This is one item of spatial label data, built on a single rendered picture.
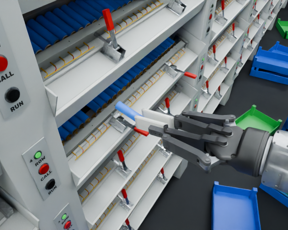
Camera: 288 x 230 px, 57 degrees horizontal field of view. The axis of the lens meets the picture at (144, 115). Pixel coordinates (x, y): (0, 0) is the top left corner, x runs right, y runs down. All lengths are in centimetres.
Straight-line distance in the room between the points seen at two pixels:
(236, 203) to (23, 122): 119
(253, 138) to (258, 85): 178
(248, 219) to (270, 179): 98
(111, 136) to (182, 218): 80
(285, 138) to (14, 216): 46
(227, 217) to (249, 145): 98
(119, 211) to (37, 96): 63
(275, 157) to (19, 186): 37
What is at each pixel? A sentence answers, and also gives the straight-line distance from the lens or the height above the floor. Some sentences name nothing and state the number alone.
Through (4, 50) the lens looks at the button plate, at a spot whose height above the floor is 105.
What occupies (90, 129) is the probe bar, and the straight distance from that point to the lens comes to 59.
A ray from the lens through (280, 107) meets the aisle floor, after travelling 205.
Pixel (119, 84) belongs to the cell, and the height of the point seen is 79.
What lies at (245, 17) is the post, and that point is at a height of 62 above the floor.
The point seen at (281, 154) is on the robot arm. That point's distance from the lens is 42.
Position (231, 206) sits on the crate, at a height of 0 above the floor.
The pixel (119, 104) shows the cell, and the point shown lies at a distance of 54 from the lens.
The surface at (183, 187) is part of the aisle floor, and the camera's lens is 142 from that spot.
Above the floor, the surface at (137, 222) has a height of 17.
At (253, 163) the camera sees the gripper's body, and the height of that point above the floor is 87.
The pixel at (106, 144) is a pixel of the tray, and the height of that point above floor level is 74.
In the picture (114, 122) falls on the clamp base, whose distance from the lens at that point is 63.
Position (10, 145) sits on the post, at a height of 93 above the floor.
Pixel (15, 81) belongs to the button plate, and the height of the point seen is 101.
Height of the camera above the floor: 119
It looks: 42 degrees down
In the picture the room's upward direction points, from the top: straight up
